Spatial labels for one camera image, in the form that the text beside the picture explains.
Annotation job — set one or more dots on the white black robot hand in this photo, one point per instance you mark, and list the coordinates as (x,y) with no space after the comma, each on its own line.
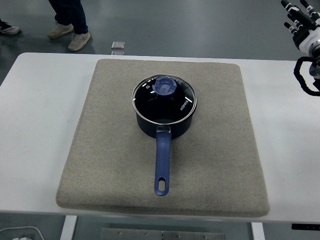
(306,37)

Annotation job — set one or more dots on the glass lid with blue knob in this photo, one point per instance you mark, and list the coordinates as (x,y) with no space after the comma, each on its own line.
(165,107)

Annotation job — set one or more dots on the silver floor socket plate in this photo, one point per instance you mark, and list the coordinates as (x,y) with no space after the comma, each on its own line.
(117,53)
(118,45)

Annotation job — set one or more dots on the black box under table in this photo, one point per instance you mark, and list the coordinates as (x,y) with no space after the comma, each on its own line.
(305,226)

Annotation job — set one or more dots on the white table leg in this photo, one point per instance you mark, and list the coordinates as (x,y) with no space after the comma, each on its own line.
(258,232)
(68,228)

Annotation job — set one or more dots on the beige fabric mat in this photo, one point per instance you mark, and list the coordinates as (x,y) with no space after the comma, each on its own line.
(105,150)

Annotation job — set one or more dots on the grey metal plate with screws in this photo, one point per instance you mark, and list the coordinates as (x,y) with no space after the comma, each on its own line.
(162,235)

